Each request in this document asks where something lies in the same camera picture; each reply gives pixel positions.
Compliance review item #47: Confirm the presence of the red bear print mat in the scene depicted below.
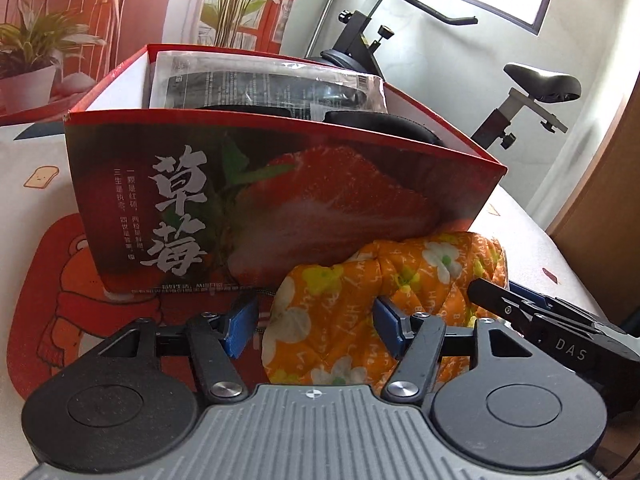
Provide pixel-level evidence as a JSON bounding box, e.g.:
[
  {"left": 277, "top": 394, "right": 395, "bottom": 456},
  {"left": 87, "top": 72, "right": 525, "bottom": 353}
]
[{"left": 5, "top": 212, "right": 236, "bottom": 396}]

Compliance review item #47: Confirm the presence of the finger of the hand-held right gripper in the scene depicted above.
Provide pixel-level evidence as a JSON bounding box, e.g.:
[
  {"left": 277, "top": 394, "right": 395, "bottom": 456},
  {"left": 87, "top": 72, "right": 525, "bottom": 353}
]
[
  {"left": 467, "top": 279, "right": 540, "bottom": 333},
  {"left": 510, "top": 282, "right": 601, "bottom": 326}
]

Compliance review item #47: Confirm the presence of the black exercise bike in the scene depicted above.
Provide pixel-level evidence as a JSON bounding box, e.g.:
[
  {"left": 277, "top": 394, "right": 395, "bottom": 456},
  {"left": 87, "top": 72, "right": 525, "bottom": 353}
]
[{"left": 305, "top": 0, "right": 583, "bottom": 153}]

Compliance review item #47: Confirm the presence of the black garment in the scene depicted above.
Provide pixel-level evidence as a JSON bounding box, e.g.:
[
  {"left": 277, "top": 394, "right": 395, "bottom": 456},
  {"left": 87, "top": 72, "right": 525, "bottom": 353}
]
[{"left": 149, "top": 50, "right": 388, "bottom": 123}]

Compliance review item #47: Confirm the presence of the red strawberry print cardboard box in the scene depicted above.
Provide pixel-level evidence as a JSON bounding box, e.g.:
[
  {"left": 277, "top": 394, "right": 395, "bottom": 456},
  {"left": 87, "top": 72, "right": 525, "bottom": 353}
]
[{"left": 64, "top": 42, "right": 508, "bottom": 301}]

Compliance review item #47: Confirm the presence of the orange floral quilted cloth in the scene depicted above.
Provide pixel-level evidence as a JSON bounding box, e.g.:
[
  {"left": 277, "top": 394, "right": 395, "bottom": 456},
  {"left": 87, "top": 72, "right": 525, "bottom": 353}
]
[{"left": 260, "top": 230, "right": 508, "bottom": 386}]

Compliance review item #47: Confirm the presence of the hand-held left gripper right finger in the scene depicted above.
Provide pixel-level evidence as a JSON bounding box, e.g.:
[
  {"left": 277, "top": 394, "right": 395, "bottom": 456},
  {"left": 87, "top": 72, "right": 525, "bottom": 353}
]
[{"left": 374, "top": 296, "right": 536, "bottom": 403}]

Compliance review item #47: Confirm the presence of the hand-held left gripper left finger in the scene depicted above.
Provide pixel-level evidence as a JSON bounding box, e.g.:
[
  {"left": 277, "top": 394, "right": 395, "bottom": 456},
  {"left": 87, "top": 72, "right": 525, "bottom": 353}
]
[{"left": 102, "top": 300, "right": 258, "bottom": 403}]

